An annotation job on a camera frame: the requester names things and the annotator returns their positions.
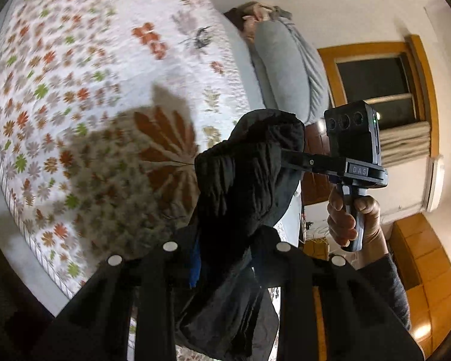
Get grey-blue pillow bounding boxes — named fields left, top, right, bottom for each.
left=251, top=20, right=313, bottom=124
left=282, top=17, right=331, bottom=121

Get person's right forearm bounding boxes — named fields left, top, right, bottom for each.
left=355, top=211, right=412, bottom=332

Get wooden framed window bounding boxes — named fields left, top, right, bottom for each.
left=318, top=35, right=440, bottom=159

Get floral quilt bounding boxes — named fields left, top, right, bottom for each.
left=0, top=0, right=286, bottom=361

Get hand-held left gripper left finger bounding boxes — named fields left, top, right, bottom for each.
left=30, top=239, right=203, bottom=361

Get dark wooden headboard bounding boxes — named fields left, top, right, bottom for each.
left=301, top=120, right=346, bottom=205

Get black pants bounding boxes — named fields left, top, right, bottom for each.
left=175, top=109, right=306, bottom=361

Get bed with blue sheet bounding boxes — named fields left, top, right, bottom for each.
left=0, top=8, right=309, bottom=320

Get eyeglasses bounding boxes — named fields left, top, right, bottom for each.
left=190, top=26, right=213, bottom=49

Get beige curtain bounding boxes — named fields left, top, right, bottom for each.
left=376, top=120, right=433, bottom=166

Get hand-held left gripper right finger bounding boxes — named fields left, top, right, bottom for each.
left=274, top=241, right=426, bottom=361

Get person's right hand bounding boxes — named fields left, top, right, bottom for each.
left=327, top=186, right=382, bottom=249

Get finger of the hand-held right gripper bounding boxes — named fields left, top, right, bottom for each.
left=280, top=148, right=348, bottom=177

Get pile of clothes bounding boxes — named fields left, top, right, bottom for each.
left=223, top=2, right=292, bottom=42

